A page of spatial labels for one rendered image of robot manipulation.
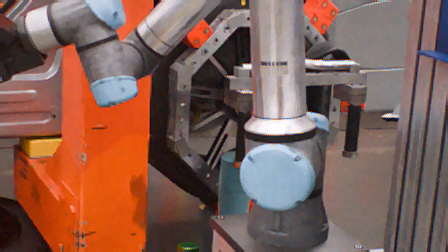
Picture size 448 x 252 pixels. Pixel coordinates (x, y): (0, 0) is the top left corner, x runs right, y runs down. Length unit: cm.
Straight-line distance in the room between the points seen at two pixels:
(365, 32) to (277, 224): 139
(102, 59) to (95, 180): 55
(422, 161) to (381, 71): 149
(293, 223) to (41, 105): 107
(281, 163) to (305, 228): 22
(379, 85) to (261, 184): 159
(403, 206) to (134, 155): 70
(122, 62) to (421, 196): 54
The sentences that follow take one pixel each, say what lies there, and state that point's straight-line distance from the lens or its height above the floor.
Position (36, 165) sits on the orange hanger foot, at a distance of 231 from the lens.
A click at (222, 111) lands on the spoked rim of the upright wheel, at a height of 81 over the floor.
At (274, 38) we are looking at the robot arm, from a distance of 126.
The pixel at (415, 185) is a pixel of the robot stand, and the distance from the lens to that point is 139.
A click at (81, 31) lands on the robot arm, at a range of 137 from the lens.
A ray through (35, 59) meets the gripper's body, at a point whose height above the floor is 112.
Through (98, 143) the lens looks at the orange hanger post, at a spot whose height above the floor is 87.
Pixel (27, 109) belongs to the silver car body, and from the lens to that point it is 233.
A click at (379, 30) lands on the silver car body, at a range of 280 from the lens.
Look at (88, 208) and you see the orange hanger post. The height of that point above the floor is 72.
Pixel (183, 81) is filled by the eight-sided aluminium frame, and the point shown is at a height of 93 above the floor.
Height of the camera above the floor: 139
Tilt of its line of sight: 15 degrees down
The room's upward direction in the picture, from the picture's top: 3 degrees clockwise
